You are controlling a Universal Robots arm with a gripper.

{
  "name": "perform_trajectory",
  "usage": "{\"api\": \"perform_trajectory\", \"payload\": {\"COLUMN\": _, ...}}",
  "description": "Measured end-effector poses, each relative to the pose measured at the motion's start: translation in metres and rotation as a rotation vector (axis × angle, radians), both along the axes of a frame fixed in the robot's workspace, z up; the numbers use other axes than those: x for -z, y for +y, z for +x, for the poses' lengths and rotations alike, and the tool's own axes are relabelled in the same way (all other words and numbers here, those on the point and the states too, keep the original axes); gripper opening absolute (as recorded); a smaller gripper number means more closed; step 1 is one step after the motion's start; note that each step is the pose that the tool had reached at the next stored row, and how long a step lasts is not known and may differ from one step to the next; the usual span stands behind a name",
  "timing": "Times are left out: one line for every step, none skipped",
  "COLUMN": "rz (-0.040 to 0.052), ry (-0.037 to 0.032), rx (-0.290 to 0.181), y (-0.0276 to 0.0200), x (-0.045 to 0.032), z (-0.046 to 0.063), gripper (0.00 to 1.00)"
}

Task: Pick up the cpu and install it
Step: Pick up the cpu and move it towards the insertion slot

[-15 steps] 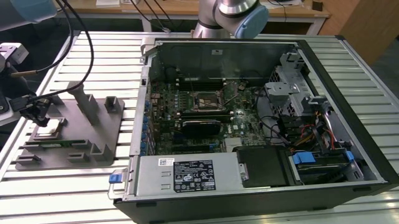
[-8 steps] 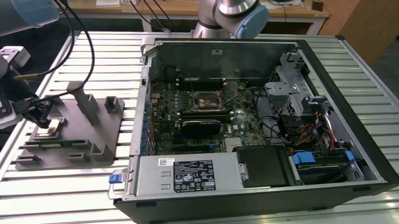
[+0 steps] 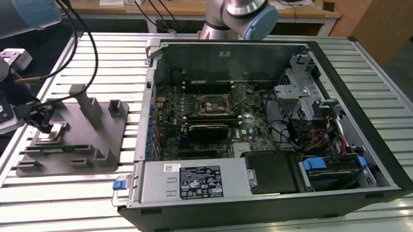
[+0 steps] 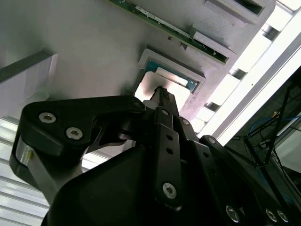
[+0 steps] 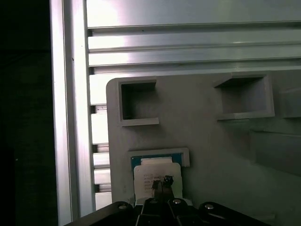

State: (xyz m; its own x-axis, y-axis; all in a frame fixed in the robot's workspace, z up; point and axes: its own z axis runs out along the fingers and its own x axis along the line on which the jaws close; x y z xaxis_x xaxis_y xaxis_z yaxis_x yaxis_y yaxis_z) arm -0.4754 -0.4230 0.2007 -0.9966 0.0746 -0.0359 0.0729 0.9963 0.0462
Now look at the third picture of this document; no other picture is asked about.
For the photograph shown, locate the green motherboard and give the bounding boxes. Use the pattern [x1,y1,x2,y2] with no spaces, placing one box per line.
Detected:
[152,81,300,162]

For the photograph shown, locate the silver CPU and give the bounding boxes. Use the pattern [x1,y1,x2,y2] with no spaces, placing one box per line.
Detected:
[38,123,63,142]

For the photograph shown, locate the yellow orange power wires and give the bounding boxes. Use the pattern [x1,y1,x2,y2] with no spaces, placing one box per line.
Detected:
[299,129,327,155]

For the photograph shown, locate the black open PC case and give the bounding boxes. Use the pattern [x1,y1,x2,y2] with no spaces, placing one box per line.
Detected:
[111,36,407,232]

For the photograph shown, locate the RAM slot with white clips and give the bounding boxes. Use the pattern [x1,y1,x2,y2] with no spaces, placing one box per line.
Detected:
[182,116,242,121]
[182,121,242,126]
[181,80,236,85]
[181,85,236,89]

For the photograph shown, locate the silver power supply unit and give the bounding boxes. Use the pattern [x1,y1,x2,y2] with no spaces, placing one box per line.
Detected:
[129,158,257,205]

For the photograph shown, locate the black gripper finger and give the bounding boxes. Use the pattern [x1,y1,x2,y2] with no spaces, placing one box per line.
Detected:
[25,102,57,135]

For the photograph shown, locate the hard disk in blue carrier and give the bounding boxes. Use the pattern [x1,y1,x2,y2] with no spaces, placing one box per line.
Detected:
[299,156,369,193]

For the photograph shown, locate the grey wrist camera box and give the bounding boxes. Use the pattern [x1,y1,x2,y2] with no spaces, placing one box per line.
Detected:
[0,47,34,71]

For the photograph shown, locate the wooden cabinet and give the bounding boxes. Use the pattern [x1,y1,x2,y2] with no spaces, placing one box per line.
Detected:
[329,0,413,70]

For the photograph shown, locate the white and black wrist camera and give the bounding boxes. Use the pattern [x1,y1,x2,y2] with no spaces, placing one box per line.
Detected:
[0,96,21,135]

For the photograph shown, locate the green RAM stick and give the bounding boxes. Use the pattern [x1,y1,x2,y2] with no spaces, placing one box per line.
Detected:
[26,144,93,153]

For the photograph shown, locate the black graphics card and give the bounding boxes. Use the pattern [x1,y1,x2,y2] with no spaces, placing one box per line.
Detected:
[188,123,230,147]

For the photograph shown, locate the small silver heatsink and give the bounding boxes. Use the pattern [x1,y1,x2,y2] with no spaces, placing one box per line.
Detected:
[233,142,253,154]

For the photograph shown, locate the CPU socket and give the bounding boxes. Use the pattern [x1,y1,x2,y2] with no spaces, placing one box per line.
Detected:
[198,94,236,116]

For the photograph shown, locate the grey parts rack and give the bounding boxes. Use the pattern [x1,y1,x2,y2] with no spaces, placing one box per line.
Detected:
[15,84,132,178]

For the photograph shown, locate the wooden desk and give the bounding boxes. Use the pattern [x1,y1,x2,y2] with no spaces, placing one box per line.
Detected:
[61,0,344,37]

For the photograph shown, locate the perforated metal drive cage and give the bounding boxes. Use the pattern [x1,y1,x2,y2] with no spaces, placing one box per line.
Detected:
[273,54,331,123]

